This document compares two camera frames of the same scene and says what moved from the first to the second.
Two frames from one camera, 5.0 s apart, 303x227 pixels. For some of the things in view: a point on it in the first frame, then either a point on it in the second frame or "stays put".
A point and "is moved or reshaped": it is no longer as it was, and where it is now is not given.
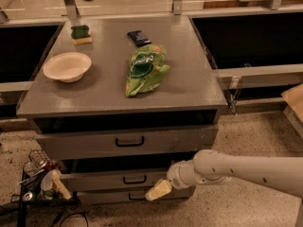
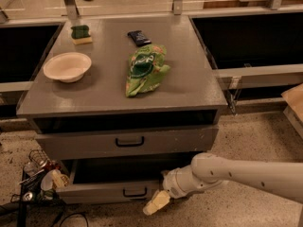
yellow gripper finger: [160, 188] to [160, 199]
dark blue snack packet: [139, 39] stays put
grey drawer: [115, 181] is moved or reshaped
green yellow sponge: [80, 34] stays put
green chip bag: [146, 69] stays put
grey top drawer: [126, 143] stays put
